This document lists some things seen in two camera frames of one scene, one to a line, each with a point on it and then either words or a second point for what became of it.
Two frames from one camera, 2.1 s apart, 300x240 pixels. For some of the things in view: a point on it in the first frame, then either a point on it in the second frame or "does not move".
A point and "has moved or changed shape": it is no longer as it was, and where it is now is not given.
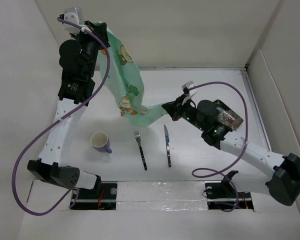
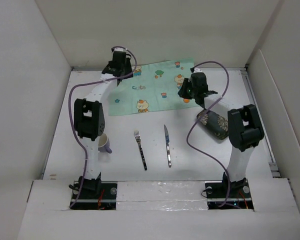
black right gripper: (174, 108) to (182, 92)
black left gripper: (100, 28) to (127, 66)
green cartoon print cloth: (125, 81) has moved or changed shape
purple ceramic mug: (99, 141) does not move
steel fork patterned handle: (137, 136) does not move
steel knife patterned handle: (167, 141) does not move
